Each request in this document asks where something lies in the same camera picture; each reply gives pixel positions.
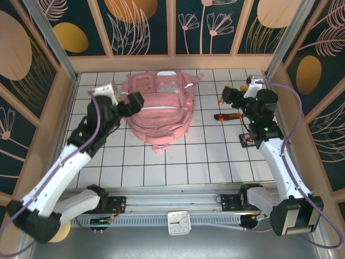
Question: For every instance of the pink backpack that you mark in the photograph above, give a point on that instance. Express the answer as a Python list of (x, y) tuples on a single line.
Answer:
[(161, 118)]

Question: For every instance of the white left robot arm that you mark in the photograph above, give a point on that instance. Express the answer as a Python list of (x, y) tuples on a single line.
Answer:
[(62, 172)]

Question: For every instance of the small brass fitting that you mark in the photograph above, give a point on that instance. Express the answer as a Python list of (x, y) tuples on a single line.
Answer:
[(221, 101)]

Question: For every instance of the red black utility knife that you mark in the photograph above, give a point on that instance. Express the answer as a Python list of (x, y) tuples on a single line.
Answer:
[(227, 117)]

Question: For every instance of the white square clock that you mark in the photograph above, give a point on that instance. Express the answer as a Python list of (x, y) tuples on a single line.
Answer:
[(179, 222)]

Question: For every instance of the round yellow sponge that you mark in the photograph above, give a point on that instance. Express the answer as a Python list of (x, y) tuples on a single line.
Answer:
[(64, 232)]

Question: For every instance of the aluminium side rail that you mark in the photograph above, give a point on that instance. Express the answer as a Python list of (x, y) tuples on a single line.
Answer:
[(70, 94)]

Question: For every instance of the aluminium frame post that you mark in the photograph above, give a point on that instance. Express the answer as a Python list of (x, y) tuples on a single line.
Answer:
[(52, 40), (289, 40)]

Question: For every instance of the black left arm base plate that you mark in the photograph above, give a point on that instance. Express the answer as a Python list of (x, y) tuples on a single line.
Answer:
[(120, 202)]

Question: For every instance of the aluminium mounting rail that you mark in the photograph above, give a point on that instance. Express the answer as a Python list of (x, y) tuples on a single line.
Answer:
[(175, 201)]

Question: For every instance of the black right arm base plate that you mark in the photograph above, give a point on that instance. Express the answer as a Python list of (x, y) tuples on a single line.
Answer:
[(229, 202)]

